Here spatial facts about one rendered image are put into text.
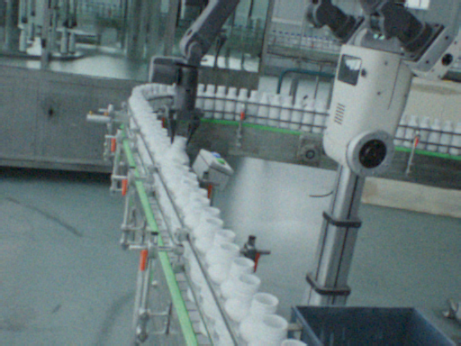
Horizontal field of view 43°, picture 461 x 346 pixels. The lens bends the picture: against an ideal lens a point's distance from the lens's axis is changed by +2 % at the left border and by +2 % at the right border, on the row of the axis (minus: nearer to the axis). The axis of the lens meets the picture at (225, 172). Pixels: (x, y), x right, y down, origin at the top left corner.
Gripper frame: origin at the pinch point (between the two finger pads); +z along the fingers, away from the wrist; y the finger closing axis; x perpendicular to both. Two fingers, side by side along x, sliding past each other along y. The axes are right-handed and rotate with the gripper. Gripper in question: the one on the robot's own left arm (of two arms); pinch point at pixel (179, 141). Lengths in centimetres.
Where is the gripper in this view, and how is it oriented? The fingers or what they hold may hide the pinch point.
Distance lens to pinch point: 152.4
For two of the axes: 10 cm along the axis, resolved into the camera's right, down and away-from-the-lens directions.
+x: -2.4, -3.1, 9.2
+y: 9.6, 0.8, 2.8
